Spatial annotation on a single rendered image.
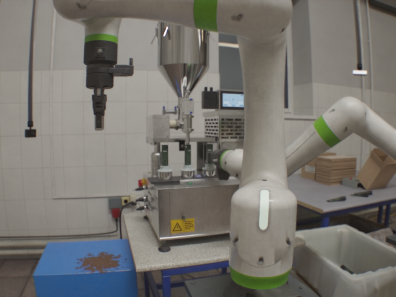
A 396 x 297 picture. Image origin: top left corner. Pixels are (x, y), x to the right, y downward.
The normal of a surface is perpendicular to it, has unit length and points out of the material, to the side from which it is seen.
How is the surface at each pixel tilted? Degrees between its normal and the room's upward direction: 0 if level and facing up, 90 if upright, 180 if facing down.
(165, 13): 141
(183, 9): 126
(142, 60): 90
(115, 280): 90
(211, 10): 122
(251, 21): 135
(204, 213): 90
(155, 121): 90
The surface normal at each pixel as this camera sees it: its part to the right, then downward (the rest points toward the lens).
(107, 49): 0.69, 0.06
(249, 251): -0.56, 0.07
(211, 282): 0.00, -1.00
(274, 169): 0.22, -0.02
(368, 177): -0.95, 0.03
